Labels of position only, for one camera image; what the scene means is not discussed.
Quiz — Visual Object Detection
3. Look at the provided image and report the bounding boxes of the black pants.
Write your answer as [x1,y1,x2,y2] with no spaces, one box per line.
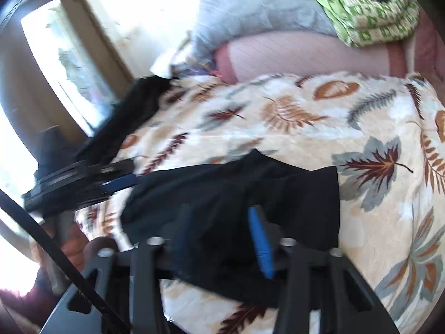
[121,150,340,308]

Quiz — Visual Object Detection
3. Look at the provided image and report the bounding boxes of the left hand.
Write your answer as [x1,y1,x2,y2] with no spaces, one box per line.
[30,223,119,274]

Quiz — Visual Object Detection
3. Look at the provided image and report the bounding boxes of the black garment on bed edge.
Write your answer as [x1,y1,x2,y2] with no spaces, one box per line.
[34,75,170,180]

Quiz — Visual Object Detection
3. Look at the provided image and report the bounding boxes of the window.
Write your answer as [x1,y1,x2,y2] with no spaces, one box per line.
[1,0,133,154]

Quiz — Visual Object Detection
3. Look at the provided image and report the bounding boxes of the white pillow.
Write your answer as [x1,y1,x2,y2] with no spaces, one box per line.
[149,39,192,78]

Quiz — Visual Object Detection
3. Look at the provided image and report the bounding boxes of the leaf pattern fleece blanket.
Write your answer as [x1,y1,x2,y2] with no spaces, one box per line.
[74,71,445,334]

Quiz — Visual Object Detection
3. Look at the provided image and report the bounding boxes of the grey quilted pillow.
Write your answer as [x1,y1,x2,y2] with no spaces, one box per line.
[191,0,336,63]

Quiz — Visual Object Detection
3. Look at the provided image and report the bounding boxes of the green patterned folded cloth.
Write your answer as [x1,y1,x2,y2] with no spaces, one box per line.
[316,0,420,48]

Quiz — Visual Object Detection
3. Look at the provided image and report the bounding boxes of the black cable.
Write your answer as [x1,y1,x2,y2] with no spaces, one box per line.
[0,188,119,334]

